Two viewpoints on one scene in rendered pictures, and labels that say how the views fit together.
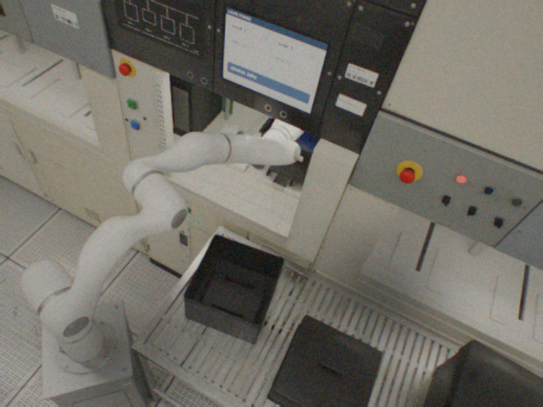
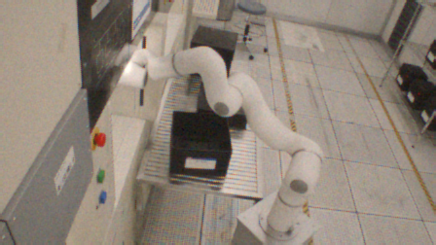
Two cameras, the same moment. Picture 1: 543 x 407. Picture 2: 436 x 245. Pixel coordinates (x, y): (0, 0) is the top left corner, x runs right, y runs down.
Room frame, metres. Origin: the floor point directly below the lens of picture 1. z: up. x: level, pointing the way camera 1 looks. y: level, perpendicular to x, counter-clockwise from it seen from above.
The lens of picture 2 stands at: (1.18, 1.23, 2.02)
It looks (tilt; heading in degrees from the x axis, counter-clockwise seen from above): 39 degrees down; 245
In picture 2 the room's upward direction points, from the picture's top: 12 degrees clockwise
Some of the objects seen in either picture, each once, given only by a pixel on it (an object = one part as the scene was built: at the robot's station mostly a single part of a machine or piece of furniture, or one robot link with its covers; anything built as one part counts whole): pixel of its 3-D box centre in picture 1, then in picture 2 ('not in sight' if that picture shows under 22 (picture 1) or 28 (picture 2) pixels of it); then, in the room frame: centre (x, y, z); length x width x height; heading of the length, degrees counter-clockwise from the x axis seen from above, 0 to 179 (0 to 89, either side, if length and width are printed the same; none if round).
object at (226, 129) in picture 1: (234, 147); not in sight; (1.36, 0.11, 0.89); 0.22 x 0.21 x 0.04; 159
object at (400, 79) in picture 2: not in sight; (411, 78); (-2.39, -1.31, 0.31); 0.30 x 0.28 x 0.26; 66
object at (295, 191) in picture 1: (288, 171); not in sight; (1.27, -0.14, 0.89); 0.22 x 0.21 x 0.04; 159
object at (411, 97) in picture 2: not in sight; (422, 94); (-2.25, -0.96, 0.31); 0.30 x 0.28 x 0.26; 69
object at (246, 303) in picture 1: (234, 287); (199, 143); (0.70, 0.01, 0.85); 0.28 x 0.28 x 0.17; 77
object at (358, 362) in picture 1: (327, 372); (223, 102); (0.46, -0.33, 0.83); 0.29 x 0.29 x 0.13; 71
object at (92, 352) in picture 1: (79, 335); (285, 209); (0.44, 0.48, 0.85); 0.19 x 0.19 x 0.18
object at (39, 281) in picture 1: (57, 299); (299, 182); (0.46, 0.51, 1.07); 0.19 x 0.12 x 0.24; 49
